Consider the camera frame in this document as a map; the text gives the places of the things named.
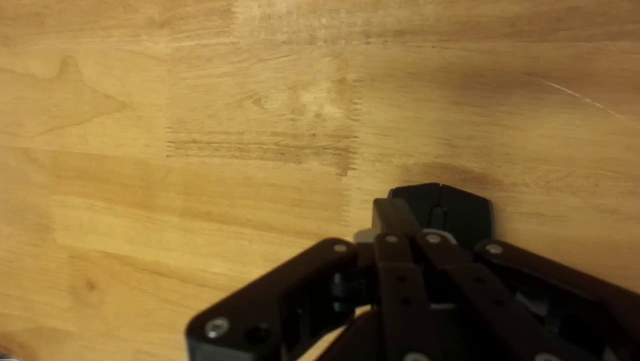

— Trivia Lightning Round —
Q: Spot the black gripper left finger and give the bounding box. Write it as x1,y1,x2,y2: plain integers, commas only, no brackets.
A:
184,197,438,361

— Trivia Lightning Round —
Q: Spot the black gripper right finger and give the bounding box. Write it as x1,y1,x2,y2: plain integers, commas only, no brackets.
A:
418,228,640,361

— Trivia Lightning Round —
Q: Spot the black computer mouse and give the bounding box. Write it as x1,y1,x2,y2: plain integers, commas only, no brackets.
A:
385,180,495,251

